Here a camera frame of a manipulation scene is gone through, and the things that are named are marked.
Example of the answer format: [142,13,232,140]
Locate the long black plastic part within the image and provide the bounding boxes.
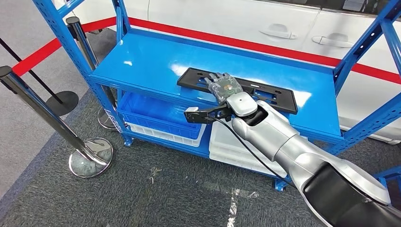
[176,67,298,115]

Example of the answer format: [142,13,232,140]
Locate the blue metal shelf rack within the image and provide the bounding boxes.
[32,0,401,192]

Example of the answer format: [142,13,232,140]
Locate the blue wheeled shelf rack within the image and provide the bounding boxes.
[373,166,401,201]

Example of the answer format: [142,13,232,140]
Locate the blue plastic bin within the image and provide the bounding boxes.
[117,91,204,140]

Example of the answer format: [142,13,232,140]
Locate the red barrier belt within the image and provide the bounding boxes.
[128,17,401,85]
[12,16,117,78]

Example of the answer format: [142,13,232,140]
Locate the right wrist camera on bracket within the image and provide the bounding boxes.
[183,106,234,125]

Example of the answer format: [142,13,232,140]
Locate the chrome stanchion post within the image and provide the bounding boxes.
[0,65,114,179]
[65,16,119,131]

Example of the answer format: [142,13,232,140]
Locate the thin black stanchion post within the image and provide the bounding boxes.
[0,37,80,117]

